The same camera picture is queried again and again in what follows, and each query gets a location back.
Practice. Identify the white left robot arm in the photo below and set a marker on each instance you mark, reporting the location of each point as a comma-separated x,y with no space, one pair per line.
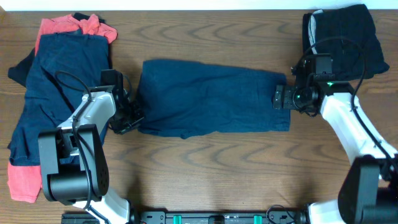
73,165

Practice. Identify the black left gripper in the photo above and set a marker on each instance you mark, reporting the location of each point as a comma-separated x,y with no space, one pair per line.
137,117

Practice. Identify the coral red garment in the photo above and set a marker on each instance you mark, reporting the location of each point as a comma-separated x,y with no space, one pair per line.
25,182

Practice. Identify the navy blue shorts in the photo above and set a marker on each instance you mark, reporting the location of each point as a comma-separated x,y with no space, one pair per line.
184,99

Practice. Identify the navy garment on pile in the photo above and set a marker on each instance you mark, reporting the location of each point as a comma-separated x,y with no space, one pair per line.
64,61

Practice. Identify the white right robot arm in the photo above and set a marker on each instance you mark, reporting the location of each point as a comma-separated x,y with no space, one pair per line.
369,191

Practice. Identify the black folded garment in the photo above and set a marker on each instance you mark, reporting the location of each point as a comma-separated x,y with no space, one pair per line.
349,35

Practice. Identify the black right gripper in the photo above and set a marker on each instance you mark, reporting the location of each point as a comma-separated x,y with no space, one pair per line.
287,103

